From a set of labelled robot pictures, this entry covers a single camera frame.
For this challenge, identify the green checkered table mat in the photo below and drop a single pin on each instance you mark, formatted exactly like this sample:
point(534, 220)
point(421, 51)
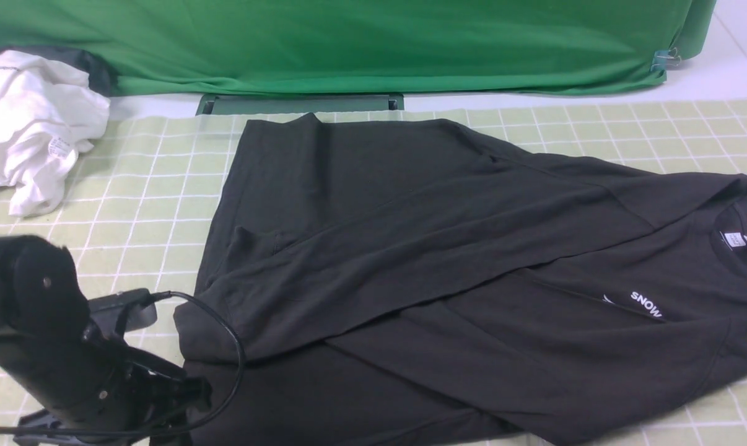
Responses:
point(138, 207)

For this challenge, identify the green backdrop cloth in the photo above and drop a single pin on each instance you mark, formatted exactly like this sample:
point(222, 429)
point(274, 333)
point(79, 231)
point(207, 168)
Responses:
point(570, 48)

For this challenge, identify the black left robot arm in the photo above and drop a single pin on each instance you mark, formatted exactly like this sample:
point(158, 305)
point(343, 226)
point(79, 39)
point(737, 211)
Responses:
point(69, 353)

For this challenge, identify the dark gray long-sleeve top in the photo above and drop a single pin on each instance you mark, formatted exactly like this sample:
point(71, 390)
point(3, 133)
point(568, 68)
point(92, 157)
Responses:
point(419, 283)

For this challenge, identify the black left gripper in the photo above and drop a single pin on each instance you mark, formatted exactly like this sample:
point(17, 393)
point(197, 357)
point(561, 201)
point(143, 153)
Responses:
point(107, 403)

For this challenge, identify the blue binder clip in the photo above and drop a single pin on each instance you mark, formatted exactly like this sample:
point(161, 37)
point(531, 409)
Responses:
point(666, 59)

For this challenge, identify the white crumpled garment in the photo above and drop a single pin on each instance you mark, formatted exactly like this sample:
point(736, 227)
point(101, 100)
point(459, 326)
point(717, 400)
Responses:
point(49, 116)

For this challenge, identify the dark green metal base bracket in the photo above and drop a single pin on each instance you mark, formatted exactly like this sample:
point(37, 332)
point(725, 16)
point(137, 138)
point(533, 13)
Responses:
point(231, 104)

